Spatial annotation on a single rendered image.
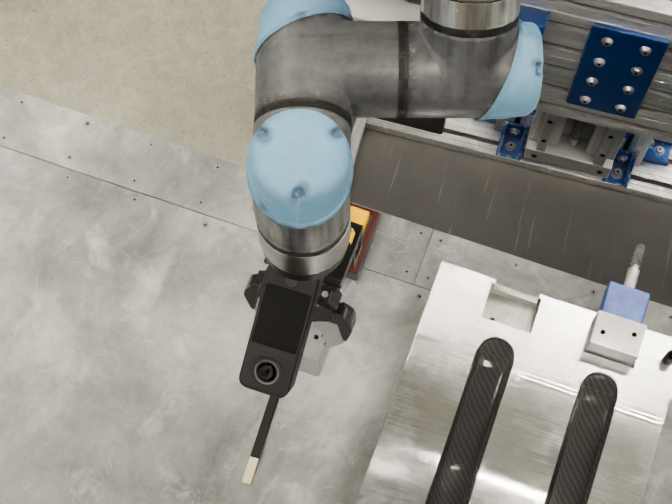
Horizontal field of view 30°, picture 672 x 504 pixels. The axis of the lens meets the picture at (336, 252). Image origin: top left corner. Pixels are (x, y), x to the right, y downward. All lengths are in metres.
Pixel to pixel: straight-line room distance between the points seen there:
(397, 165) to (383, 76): 1.16
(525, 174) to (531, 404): 0.90
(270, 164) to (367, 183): 1.21
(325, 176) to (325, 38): 0.13
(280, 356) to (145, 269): 0.38
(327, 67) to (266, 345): 0.25
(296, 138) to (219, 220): 0.54
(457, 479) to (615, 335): 0.21
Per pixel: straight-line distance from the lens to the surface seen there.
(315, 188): 0.88
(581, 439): 1.28
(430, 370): 1.27
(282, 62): 0.95
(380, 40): 0.96
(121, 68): 2.47
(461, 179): 2.11
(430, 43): 0.96
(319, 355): 1.20
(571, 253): 2.08
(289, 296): 1.05
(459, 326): 1.28
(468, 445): 1.26
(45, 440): 1.37
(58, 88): 2.47
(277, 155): 0.89
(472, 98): 0.96
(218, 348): 1.37
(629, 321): 1.29
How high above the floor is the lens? 2.10
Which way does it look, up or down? 68 degrees down
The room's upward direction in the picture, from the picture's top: straight up
